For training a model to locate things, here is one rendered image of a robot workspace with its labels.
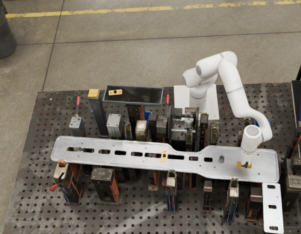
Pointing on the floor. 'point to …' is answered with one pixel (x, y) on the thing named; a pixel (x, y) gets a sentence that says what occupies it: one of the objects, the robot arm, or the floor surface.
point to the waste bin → (2, 32)
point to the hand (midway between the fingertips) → (244, 162)
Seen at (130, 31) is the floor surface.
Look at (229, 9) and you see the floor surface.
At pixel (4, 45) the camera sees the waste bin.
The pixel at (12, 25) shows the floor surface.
